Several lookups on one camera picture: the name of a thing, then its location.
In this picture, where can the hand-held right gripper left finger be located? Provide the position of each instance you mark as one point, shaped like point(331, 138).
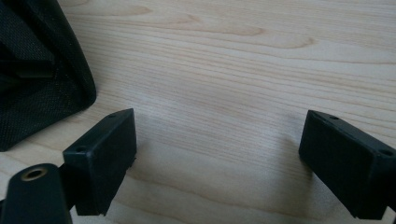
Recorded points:
point(102, 155)

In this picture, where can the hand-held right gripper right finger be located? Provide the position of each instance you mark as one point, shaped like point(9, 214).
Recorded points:
point(348, 165)

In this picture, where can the black sunglasses case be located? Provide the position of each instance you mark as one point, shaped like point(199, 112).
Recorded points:
point(37, 102)

